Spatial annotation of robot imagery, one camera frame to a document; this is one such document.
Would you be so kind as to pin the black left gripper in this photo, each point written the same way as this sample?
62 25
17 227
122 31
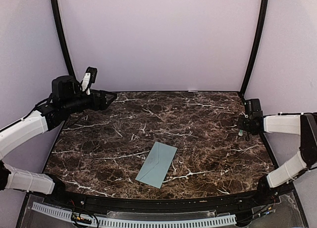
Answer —
102 105

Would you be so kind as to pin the black frame post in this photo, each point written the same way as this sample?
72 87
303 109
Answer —
255 46
61 37

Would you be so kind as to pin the left black frame post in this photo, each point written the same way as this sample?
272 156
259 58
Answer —
61 37

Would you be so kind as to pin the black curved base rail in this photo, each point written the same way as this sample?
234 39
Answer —
242 202

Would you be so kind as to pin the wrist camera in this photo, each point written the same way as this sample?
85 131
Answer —
253 108
88 79

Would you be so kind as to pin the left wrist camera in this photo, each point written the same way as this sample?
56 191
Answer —
88 79

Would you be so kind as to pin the white slotted cable duct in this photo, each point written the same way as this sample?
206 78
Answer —
136 220

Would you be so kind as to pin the right black frame post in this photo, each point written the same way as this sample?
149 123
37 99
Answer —
255 46

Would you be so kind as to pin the teal envelope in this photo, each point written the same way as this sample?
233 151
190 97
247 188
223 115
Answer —
156 165

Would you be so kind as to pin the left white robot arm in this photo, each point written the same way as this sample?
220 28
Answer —
68 96

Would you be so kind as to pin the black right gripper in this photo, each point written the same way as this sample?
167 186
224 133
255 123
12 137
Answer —
240 124

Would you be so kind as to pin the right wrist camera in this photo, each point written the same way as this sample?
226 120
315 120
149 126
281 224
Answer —
253 108

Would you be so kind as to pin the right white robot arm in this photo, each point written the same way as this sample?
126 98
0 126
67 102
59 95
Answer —
305 159

